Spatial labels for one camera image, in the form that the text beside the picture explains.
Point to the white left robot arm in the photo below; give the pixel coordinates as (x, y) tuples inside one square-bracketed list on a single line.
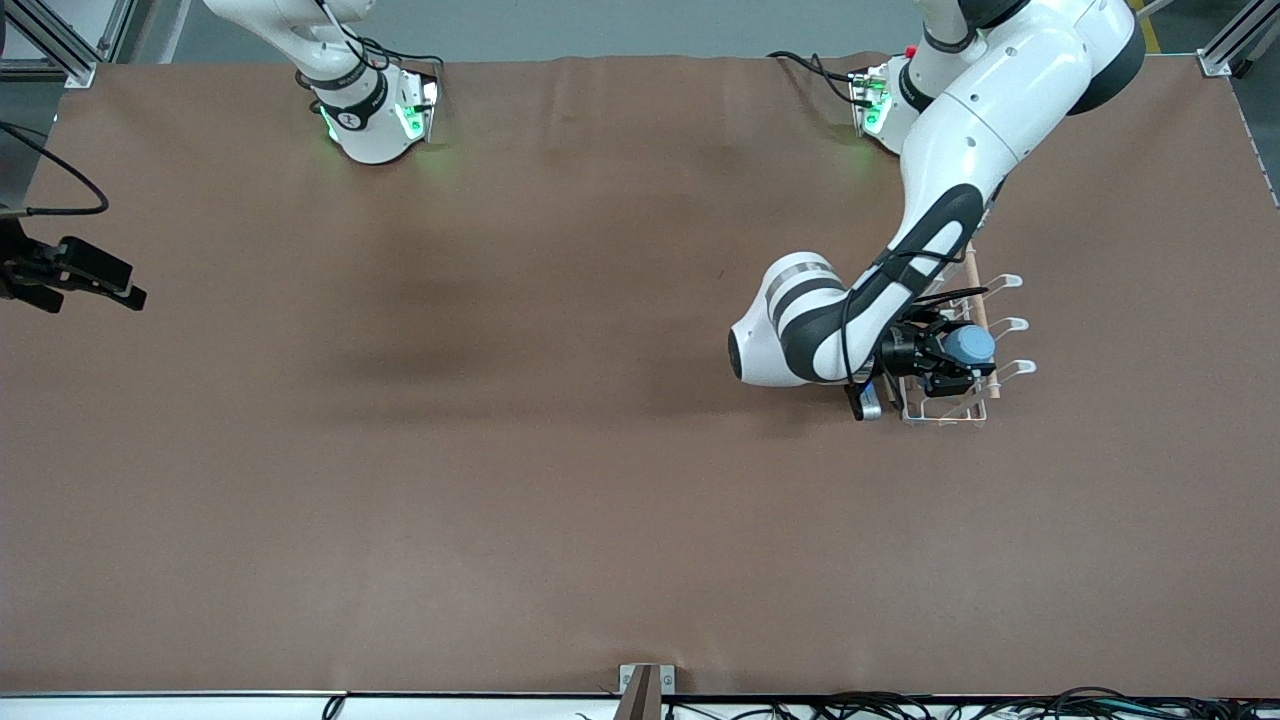
[(960, 150)]

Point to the grey metal bracket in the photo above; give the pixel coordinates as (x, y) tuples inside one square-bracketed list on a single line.
[(668, 680)]

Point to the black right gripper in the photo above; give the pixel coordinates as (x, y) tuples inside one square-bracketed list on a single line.
[(28, 268)]

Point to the aluminium frame profile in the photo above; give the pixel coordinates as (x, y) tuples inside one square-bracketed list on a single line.
[(70, 60), (1235, 35)]

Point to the brown camera post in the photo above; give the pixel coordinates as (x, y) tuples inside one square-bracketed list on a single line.
[(640, 700)]

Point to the blue plastic cup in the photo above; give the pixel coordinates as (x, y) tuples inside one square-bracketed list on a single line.
[(972, 345)]

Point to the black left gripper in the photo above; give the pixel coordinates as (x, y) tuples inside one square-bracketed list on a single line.
[(903, 351)]

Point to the brown paper table cover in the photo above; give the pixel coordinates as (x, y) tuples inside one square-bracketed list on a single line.
[(600, 500)]

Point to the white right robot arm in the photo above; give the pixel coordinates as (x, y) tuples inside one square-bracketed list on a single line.
[(370, 130)]

